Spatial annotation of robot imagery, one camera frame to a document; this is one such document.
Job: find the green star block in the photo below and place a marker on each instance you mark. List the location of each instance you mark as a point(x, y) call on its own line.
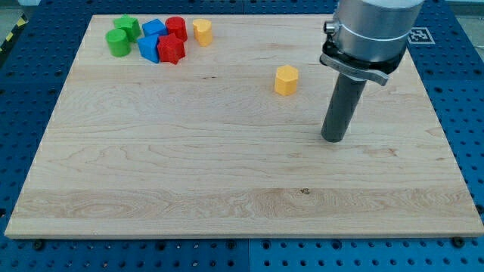
point(130, 25)

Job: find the blue cube block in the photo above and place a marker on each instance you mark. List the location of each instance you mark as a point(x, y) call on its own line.
point(154, 27)

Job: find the white fiducial marker tag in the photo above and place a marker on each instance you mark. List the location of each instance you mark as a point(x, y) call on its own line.
point(420, 35)

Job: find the yellow heart block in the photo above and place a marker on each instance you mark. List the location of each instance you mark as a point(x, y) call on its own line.
point(203, 31)

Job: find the blue triangle block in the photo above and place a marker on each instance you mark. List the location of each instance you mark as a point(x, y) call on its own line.
point(148, 48)

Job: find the red star block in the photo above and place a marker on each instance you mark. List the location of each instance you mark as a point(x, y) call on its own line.
point(170, 48)

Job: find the green cylinder block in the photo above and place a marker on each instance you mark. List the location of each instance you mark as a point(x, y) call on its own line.
point(118, 43)

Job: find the wooden board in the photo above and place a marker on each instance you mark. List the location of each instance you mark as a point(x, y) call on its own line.
point(207, 149)

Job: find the yellow hexagon block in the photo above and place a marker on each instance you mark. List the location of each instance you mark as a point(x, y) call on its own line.
point(286, 79)

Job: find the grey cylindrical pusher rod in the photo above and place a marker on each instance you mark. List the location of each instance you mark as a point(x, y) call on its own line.
point(343, 102)

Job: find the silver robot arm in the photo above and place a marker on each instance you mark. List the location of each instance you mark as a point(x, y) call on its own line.
point(366, 39)

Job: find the red cylinder block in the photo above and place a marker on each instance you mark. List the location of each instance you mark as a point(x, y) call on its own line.
point(176, 25)

